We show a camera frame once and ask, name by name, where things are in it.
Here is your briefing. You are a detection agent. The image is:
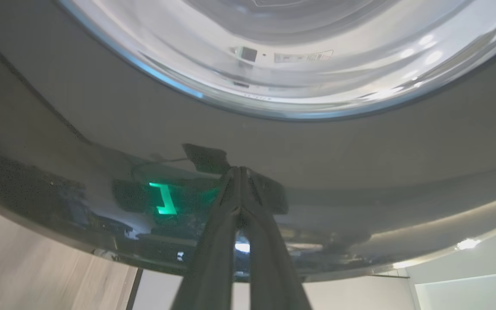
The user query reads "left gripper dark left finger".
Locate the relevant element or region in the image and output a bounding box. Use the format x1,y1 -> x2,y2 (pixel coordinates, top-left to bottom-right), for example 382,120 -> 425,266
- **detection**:
171,166 -> 242,310

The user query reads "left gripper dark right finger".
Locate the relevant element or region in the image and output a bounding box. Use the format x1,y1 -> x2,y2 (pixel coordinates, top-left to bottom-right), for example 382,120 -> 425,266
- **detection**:
241,167 -> 314,310

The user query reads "dark glossy washing machine door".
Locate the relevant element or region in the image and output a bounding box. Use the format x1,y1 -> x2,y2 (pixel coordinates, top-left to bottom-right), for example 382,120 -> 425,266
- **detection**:
0,0 -> 496,283

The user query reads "pale teal cabinet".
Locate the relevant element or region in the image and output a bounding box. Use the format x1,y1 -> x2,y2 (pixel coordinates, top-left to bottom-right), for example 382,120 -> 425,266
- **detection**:
412,270 -> 496,310

